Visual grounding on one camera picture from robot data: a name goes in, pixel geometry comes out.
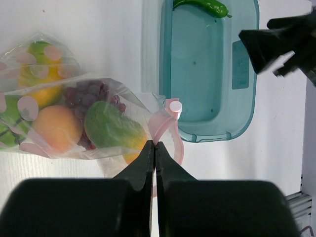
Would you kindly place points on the clear zip top bag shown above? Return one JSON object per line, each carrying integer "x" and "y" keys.
{"x": 157, "y": 114}

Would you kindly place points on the orange toy peach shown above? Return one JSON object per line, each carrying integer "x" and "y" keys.
{"x": 59, "y": 127}

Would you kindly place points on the aluminium rail base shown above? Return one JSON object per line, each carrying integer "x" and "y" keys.
{"x": 300, "y": 203}

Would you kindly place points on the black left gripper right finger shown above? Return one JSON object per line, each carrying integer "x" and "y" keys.
{"x": 188, "y": 207}

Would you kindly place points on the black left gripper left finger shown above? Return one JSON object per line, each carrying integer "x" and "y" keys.
{"x": 116, "y": 207}

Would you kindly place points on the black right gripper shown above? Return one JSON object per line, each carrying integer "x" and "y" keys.
{"x": 296, "y": 33}

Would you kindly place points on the teal plastic tray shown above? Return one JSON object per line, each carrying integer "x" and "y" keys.
{"x": 189, "y": 54}

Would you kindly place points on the green toy chili pepper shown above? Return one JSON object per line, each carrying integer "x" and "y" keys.
{"x": 212, "y": 7}

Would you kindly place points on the purple toy grape bunch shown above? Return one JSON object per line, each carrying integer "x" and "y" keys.
{"x": 86, "y": 93}

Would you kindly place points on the toy mango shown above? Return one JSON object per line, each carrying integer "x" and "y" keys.
{"x": 107, "y": 127}
{"x": 44, "y": 70}

